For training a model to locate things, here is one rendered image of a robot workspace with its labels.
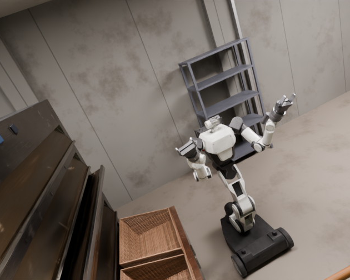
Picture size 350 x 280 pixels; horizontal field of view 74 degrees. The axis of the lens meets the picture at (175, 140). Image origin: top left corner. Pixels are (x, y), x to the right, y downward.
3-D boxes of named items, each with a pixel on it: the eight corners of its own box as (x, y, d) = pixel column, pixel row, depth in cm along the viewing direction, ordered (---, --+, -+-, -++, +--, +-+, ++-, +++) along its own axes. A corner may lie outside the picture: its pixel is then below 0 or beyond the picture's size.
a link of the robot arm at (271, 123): (281, 122, 158) (274, 133, 167) (283, 113, 164) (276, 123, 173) (265, 116, 160) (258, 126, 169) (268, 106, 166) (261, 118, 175)
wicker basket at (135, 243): (133, 289, 181) (118, 265, 171) (130, 238, 233) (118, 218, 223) (189, 261, 185) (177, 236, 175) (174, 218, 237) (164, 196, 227)
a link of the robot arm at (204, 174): (194, 173, 165) (200, 186, 179) (208, 168, 164) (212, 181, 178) (190, 161, 172) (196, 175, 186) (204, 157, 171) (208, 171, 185)
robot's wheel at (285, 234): (277, 239, 239) (273, 225, 232) (281, 236, 240) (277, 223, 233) (291, 253, 221) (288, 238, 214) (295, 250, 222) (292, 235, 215)
